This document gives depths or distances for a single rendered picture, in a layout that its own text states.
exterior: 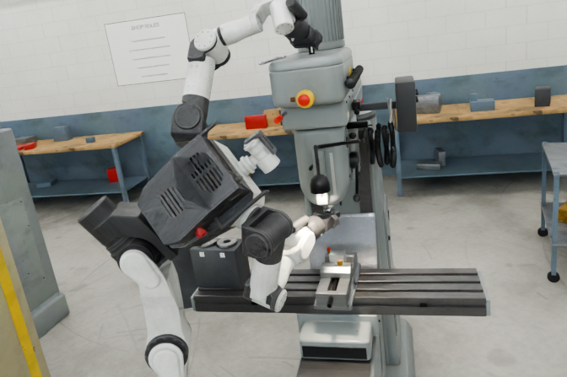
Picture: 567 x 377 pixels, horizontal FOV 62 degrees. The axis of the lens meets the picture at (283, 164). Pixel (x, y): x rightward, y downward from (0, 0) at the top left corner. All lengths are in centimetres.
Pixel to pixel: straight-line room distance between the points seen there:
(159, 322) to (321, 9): 129
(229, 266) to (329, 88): 93
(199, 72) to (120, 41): 541
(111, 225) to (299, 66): 78
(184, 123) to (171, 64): 518
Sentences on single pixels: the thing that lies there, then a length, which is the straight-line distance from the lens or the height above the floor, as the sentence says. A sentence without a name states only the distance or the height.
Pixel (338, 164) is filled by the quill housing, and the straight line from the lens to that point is 178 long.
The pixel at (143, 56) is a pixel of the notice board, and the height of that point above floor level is 188.
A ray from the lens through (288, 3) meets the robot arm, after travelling 158.
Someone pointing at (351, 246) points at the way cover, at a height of 95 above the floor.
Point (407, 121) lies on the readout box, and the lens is 202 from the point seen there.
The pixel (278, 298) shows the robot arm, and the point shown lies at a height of 116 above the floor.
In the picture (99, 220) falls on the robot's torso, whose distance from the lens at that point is 154.
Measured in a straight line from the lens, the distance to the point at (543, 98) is 559.
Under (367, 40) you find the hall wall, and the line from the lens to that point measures 599.
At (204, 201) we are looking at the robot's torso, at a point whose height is 156.
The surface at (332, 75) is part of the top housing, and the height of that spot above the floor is 183.
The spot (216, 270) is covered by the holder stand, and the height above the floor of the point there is 102.
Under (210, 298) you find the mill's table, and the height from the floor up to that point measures 92.
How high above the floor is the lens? 199
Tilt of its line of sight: 16 degrees down
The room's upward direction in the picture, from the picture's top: 8 degrees counter-clockwise
